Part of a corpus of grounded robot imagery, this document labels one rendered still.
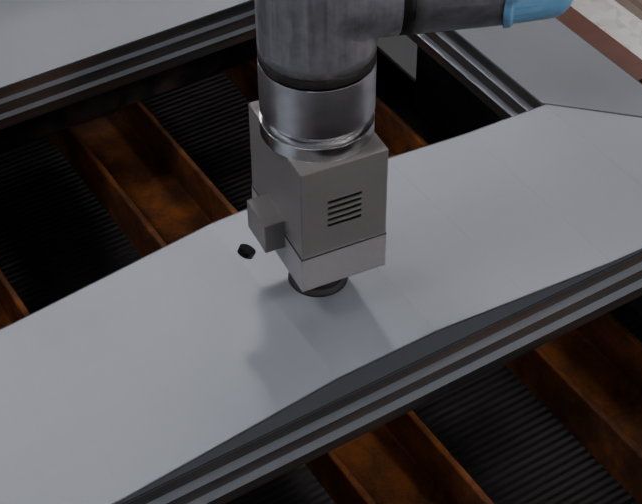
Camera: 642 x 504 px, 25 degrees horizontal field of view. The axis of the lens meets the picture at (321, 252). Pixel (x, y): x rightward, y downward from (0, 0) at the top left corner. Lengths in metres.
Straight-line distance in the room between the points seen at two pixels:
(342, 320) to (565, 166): 0.26
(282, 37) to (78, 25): 0.49
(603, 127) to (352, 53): 0.39
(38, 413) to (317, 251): 0.22
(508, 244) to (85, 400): 0.33
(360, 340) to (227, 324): 0.09
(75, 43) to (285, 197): 0.41
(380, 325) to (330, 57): 0.22
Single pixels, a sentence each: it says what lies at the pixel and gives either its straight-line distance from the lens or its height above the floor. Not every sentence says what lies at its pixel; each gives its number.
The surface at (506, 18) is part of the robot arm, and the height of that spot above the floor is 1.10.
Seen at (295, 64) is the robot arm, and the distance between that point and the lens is 0.88.
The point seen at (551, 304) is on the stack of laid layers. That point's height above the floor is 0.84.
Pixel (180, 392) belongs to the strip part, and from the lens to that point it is 0.99.
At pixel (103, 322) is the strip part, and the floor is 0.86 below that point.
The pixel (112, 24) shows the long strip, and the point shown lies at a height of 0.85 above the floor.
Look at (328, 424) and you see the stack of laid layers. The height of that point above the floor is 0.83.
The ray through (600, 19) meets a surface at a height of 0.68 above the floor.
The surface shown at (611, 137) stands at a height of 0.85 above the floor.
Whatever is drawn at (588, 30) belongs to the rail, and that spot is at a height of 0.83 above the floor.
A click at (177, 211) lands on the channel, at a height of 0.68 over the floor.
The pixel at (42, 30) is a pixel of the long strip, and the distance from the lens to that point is 1.34.
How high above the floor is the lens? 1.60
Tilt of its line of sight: 44 degrees down
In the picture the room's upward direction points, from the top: straight up
